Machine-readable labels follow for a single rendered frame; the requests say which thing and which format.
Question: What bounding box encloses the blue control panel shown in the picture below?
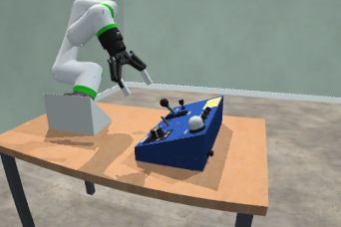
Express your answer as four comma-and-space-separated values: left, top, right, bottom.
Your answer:
135, 96, 223, 171

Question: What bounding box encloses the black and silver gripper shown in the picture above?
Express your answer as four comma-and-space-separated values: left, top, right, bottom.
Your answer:
107, 41, 152, 97

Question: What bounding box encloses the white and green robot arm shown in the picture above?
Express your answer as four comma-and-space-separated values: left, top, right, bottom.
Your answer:
52, 0, 124, 100

